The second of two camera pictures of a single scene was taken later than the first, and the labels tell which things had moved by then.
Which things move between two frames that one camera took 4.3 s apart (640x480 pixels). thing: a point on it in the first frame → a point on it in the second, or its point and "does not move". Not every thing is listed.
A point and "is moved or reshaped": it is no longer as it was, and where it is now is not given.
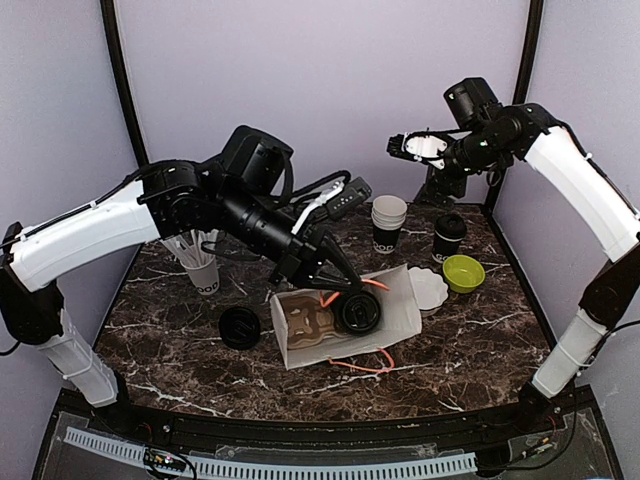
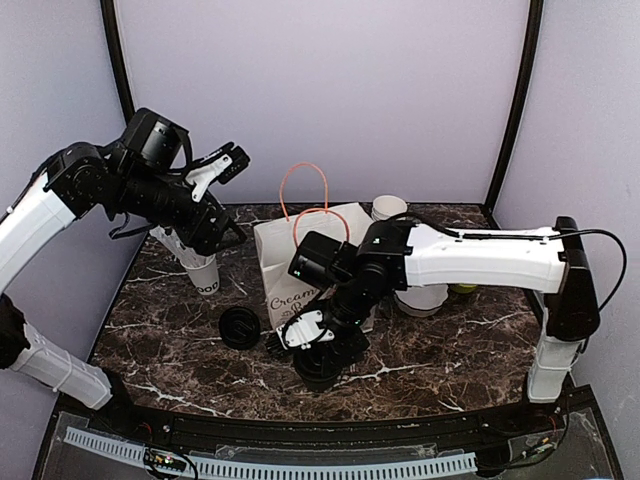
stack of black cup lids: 239,328 does not move
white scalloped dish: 429,288 does not move
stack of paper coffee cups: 387,216 does not move
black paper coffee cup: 357,312 is moved or reshaped
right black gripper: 437,196 → 348,351
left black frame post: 115,46 does not move
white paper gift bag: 400,319 → 277,243
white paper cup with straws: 203,273 does not move
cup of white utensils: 192,255 does not move
